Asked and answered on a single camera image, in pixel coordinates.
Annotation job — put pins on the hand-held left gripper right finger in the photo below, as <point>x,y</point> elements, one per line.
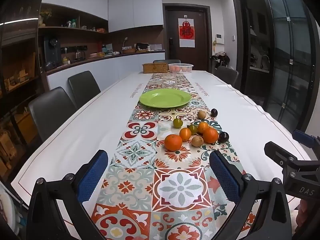
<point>225,177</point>

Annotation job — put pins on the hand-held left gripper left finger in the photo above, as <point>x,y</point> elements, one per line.
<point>92,175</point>

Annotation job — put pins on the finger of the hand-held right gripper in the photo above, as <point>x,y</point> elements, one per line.
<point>275,150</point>
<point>303,137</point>

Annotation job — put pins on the dark purple plum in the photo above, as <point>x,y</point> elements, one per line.
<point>223,137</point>
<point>214,112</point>

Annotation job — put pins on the brown kiwi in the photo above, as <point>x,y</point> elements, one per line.
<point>201,114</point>
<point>197,141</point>

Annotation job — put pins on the green tomato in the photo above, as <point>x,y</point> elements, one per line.
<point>192,129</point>
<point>177,123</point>

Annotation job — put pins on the large orange mandarin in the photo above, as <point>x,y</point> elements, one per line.
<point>173,142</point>

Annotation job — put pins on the green plate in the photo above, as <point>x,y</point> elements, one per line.
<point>164,98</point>

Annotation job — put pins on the patterned table runner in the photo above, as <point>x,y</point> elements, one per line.
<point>140,180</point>

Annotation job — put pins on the grey chair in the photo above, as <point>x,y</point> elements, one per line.
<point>51,110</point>
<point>226,74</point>
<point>167,61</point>
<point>83,85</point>

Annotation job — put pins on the glass sliding door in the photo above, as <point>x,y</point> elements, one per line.
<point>282,55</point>

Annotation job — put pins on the pile of dark clothes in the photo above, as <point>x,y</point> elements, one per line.
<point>220,58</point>

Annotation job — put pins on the white counter cabinet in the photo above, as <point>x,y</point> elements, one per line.
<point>112,67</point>

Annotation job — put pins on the white plastic basket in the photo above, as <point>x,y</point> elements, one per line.
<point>180,68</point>

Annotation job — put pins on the steel kettle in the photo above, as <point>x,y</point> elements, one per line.
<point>79,55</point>

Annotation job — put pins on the wooden box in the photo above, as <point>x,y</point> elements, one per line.
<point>155,68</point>

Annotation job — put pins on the woven counter basket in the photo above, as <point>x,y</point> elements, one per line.
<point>128,50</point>

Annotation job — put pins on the black water dispenser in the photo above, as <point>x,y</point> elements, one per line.
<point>51,48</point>

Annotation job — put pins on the dark wooden door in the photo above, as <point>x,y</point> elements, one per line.
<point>172,30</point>

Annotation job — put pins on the white wall intercom panel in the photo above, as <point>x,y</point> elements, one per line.
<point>220,38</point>

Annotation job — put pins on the wooden wall shelf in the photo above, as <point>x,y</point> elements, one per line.
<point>75,33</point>

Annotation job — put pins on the red and white wall poster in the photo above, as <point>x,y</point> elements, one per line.
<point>186,32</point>

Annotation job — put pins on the white wall cabinets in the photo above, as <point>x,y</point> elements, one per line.
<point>135,7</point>

